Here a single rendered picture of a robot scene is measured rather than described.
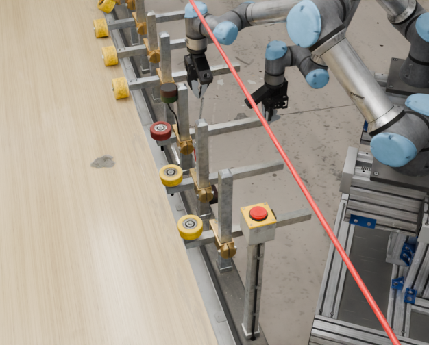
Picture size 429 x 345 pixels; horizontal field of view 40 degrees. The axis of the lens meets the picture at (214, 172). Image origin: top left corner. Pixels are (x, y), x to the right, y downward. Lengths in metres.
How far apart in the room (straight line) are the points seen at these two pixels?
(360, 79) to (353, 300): 1.17
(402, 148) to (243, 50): 2.86
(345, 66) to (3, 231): 1.14
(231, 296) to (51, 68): 1.28
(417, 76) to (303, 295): 1.14
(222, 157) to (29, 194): 1.65
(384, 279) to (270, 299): 0.52
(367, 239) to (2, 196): 1.61
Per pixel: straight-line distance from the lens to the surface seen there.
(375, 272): 2.70
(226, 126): 2.28
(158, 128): 2.21
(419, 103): 1.80
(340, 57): 1.69
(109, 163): 2.08
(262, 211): 1.44
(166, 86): 2.07
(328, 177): 3.38
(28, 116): 2.38
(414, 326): 2.58
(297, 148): 3.54
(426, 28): 2.21
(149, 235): 1.84
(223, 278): 1.97
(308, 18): 1.66
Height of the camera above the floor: 2.27
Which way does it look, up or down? 43 degrees down
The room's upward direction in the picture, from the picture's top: straight up
